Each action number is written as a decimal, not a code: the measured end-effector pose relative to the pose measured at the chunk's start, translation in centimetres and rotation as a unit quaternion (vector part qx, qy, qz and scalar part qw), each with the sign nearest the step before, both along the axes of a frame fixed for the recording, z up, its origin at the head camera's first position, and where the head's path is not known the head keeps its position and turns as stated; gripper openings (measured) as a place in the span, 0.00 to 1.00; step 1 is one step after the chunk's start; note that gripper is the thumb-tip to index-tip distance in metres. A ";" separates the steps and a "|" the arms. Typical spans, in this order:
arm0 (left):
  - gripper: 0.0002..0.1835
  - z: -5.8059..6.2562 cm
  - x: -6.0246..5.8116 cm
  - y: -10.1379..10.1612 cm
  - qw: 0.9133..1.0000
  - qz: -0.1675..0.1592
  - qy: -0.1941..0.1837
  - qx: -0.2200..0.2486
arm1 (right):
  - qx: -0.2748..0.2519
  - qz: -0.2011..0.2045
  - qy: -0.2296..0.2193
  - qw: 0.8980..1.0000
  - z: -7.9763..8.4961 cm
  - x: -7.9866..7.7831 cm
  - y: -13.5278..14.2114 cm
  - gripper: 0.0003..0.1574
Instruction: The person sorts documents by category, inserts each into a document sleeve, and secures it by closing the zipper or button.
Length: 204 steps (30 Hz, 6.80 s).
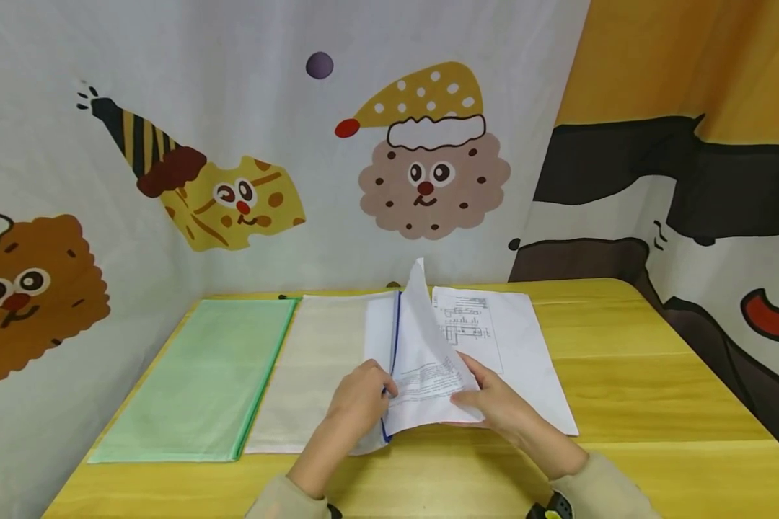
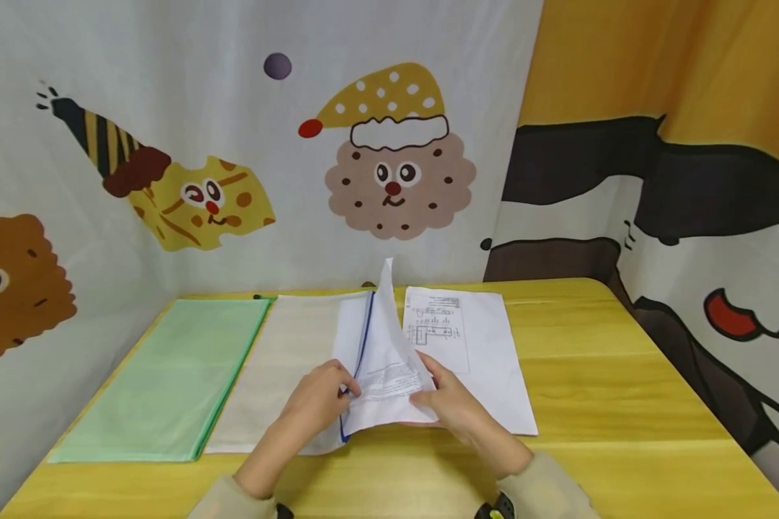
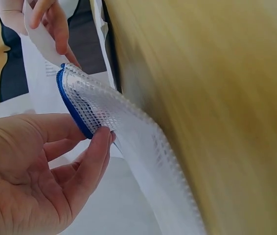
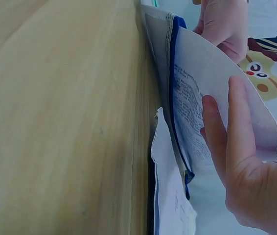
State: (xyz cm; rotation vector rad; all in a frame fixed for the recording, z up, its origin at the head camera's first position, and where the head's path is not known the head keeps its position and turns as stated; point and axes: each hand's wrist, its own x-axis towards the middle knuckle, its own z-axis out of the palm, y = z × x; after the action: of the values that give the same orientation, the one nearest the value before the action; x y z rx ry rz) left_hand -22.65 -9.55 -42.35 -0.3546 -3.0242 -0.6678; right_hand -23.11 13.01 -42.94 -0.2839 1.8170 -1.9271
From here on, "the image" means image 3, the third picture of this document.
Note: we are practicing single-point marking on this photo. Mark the white paper sheet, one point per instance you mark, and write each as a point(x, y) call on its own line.
point(43, 46)

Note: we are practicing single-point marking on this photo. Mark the person's right fingers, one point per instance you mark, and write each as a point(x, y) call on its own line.
point(61, 34)

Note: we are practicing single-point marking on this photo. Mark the person's right hand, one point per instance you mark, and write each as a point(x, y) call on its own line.
point(59, 27)

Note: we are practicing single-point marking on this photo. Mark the person's body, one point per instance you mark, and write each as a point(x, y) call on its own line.
point(13, 80)

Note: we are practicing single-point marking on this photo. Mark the person's left hand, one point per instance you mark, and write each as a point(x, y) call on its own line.
point(18, 176)

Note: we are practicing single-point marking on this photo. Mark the person's left fingers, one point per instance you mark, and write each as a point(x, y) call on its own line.
point(92, 156)

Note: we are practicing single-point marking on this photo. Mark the person's left thumb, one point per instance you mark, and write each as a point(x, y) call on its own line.
point(43, 127)

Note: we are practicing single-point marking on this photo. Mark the clear mesh pouch blue zipper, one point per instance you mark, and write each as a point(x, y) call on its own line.
point(128, 127)

